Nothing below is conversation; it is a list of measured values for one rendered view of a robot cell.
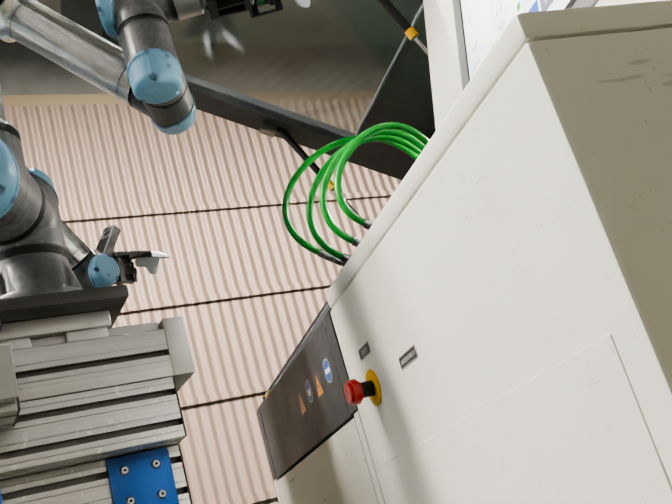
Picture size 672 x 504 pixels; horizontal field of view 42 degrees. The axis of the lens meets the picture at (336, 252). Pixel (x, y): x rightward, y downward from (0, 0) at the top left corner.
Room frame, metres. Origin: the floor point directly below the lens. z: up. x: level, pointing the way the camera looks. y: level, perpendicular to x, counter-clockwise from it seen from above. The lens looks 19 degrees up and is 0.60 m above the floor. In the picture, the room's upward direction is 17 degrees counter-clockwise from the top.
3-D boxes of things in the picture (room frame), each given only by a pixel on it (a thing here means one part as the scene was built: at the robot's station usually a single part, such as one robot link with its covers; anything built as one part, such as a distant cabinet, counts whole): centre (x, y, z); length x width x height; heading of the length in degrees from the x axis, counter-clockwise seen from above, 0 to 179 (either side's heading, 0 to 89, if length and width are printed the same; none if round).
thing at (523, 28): (1.02, -0.19, 0.96); 0.70 x 0.22 x 0.03; 20
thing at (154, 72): (1.12, 0.18, 1.34); 0.11 x 0.08 x 0.11; 4
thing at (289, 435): (1.65, 0.14, 0.87); 0.62 x 0.04 x 0.16; 20
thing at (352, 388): (1.21, 0.02, 0.80); 0.05 x 0.04 x 0.05; 20
